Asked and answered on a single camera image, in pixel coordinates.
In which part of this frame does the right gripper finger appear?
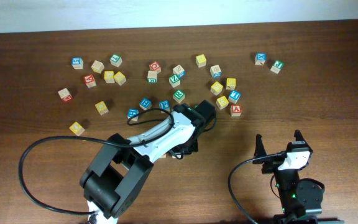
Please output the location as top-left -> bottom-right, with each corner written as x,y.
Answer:
252,134 -> 267,164
294,129 -> 305,142

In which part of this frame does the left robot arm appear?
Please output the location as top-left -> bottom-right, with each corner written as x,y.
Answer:
80,100 -> 216,223

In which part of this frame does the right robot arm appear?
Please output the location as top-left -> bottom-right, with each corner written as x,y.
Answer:
253,130 -> 325,223

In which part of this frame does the red A block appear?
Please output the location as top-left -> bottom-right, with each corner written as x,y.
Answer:
230,105 -> 242,117

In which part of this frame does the blue P block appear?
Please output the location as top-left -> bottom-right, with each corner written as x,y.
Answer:
158,100 -> 170,112

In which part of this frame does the green R block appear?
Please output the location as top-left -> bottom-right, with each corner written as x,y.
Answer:
173,90 -> 185,103

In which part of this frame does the yellow block lower right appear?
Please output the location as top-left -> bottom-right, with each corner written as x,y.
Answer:
216,96 -> 229,110

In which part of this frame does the blue T block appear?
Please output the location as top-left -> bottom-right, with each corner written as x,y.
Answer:
228,90 -> 241,104

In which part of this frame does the blue F block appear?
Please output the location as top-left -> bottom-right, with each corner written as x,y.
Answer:
139,98 -> 152,110

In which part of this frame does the yellow block centre right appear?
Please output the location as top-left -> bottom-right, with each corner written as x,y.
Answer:
210,82 -> 223,95

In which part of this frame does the green Z block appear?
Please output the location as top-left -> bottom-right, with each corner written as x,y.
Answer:
169,75 -> 180,88

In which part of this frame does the blue E block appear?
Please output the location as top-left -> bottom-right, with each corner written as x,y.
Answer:
127,108 -> 139,121

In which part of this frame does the green J block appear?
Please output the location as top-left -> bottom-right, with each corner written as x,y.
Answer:
270,60 -> 284,74

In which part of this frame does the yellow block upper right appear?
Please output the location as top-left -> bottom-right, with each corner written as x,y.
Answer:
226,78 -> 236,90

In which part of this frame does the wood block blue side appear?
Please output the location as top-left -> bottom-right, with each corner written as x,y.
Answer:
173,65 -> 185,78

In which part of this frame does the wood block blue front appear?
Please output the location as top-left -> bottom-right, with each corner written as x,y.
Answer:
210,65 -> 222,78

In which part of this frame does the wood block green side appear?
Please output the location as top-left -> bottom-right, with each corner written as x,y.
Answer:
147,70 -> 158,83

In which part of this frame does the blue X block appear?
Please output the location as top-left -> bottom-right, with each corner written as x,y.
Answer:
254,52 -> 267,65

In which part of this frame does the yellow block top centre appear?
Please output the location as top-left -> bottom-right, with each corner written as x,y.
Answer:
196,54 -> 207,68

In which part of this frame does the red G block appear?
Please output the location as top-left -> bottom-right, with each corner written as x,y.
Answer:
149,61 -> 161,73

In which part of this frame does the yellow block mid left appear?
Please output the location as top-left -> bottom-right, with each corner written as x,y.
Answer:
95,101 -> 109,115

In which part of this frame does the yellow block right pair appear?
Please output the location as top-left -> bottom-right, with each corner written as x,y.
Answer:
113,72 -> 126,86

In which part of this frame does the yellow block pair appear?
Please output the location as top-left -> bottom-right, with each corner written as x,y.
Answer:
104,71 -> 115,83
113,72 -> 126,86

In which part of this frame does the yellow block left pair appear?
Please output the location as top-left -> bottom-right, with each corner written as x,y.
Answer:
104,71 -> 115,83

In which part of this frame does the green L block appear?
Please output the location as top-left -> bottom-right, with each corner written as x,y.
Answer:
109,54 -> 122,67

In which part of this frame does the yellow block lower left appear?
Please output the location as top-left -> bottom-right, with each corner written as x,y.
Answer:
69,121 -> 85,136

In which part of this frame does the red K block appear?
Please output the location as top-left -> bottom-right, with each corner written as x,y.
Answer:
84,75 -> 96,88

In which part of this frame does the plain wooden block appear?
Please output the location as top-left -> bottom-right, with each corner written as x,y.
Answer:
91,60 -> 104,73

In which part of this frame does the wood block red side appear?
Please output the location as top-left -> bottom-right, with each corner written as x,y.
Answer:
58,88 -> 73,102

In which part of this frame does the blue block far left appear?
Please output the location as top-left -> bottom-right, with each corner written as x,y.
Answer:
71,57 -> 84,70

